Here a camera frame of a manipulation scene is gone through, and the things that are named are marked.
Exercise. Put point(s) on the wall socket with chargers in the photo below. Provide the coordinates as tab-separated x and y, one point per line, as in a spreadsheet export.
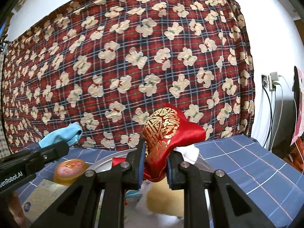
273	79

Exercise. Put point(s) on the silver metal basin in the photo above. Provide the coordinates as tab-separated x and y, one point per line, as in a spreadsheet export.
104	163

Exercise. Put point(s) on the person's left forearm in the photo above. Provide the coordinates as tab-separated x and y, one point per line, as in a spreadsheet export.
17	209

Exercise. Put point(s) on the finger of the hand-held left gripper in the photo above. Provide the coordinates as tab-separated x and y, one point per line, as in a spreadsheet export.
54	152

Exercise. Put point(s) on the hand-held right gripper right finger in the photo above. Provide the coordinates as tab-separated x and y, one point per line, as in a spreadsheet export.
169	171

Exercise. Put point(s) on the red plaid bear-print blanket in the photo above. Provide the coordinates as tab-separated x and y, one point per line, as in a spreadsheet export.
130	64

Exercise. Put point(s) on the pale yellow cloth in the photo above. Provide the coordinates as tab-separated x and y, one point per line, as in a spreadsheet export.
163	199

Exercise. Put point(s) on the red gold-embroidered cloth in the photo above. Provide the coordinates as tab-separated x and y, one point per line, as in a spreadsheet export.
185	133

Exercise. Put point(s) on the jar with amber lid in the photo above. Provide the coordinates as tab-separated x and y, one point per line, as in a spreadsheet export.
70	171

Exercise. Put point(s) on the beige printed box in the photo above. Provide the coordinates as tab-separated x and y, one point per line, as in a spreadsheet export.
45	197

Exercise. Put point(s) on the light blue cloth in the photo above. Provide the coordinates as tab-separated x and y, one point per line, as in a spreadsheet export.
61	133

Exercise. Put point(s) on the white cloth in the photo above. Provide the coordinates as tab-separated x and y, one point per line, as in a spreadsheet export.
190	154

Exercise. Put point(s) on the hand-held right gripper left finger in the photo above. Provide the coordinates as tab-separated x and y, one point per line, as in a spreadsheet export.
141	163

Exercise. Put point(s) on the blue plaid bed sheet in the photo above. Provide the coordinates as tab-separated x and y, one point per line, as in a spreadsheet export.
249	171

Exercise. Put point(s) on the beige checkered cloth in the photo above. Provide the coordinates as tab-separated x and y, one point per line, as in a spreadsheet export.
3	123

